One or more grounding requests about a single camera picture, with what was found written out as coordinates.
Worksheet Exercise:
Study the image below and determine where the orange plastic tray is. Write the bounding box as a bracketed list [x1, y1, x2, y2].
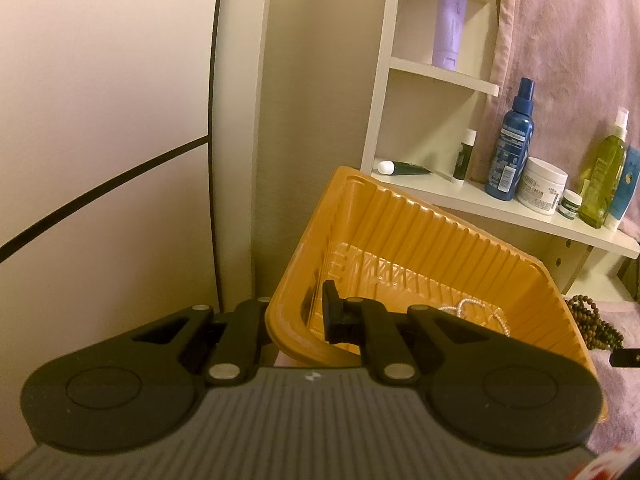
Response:
[265, 167, 606, 453]

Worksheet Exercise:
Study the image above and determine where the lying green white tube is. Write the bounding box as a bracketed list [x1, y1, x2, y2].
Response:
[375, 159, 431, 176]

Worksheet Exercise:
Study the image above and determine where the small green white jar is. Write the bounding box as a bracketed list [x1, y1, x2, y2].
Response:
[556, 188, 582, 220]

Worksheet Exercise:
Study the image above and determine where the green oil spray bottle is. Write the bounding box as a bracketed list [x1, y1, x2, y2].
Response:
[578, 106, 629, 229]

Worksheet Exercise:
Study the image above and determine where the blue tube bottle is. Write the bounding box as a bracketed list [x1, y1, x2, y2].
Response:
[604, 146, 640, 231]

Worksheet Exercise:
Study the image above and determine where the upright green white stick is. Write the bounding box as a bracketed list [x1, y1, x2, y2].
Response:
[452, 129, 477, 185]

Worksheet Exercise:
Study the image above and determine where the white cream jar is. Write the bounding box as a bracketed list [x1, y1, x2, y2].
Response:
[515, 157, 568, 216]

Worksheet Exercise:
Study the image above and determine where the blue spray bottle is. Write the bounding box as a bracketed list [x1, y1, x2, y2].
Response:
[485, 77, 535, 202]

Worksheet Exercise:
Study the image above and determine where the white wooden shelf unit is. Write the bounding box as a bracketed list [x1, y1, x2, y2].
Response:
[360, 0, 639, 301]

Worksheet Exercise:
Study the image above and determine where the lilac lotion tube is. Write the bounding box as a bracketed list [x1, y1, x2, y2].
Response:
[432, 0, 468, 70]

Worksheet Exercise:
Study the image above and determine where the pink fluffy blanket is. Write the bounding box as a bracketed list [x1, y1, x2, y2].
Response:
[471, 0, 639, 191]

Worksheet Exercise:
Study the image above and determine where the brown wooden bead necklace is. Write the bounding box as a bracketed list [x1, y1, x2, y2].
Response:
[564, 294, 626, 352]

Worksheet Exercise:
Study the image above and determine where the white pearl necklace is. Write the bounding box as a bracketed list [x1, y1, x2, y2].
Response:
[439, 297, 511, 338]

